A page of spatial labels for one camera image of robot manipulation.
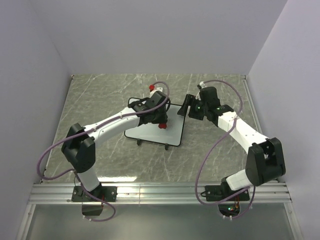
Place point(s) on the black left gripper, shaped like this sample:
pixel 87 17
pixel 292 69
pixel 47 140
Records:
pixel 163 119

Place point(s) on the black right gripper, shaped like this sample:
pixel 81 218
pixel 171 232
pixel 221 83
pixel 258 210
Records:
pixel 190 100

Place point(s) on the red and black eraser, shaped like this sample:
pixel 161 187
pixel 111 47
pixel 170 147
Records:
pixel 162 125

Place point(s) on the small black-framed whiteboard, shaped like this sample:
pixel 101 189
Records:
pixel 172 135

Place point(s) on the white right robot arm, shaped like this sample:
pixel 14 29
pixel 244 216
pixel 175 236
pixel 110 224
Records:
pixel 265 158

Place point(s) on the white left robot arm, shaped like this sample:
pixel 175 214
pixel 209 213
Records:
pixel 82 141

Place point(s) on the left whiteboard stand foot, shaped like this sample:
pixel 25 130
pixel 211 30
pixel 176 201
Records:
pixel 139 142

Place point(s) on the aluminium right side rail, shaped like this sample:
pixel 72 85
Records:
pixel 251 103

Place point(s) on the aluminium rail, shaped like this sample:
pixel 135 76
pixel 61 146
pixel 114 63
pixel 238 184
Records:
pixel 152 194
pixel 251 103

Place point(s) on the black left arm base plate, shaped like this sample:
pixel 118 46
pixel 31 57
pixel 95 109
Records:
pixel 105 193

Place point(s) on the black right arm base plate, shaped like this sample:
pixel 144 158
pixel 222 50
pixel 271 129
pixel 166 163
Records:
pixel 215 193

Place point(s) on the aluminium front rail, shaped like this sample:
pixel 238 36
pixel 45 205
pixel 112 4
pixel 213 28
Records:
pixel 152 194

